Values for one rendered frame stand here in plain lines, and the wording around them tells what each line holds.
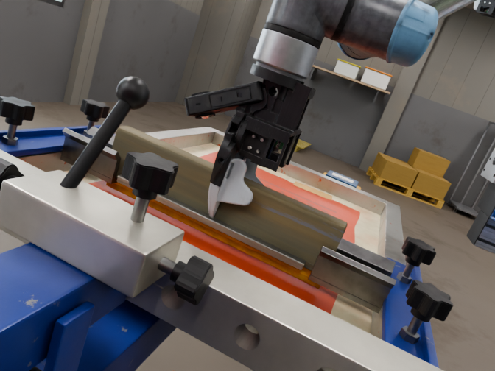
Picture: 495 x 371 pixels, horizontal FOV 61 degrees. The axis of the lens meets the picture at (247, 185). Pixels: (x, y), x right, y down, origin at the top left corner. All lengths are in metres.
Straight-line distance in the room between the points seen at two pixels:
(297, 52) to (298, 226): 0.22
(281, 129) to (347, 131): 7.73
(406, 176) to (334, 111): 1.93
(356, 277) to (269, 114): 0.23
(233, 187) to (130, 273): 0.29
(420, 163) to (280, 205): 7.23
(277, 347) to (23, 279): 0.18
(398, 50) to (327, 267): 0.28
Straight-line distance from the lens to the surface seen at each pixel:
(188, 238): 0.60
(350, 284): 0.56
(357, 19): 0.53
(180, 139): 1.03
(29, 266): 0.32
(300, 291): 0.58
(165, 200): 0.60
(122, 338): 0.46
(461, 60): 8.39
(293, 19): 0.53
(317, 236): 0.56
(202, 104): 0.57
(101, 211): 0.32
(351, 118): 8.23
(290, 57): 0.52
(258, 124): 0.53
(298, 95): 0.53
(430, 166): 7.80
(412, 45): 0.55
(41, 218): 0.33
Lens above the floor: 1.21
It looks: 16 degrees down
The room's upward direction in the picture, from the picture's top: 20 degrees clockwise
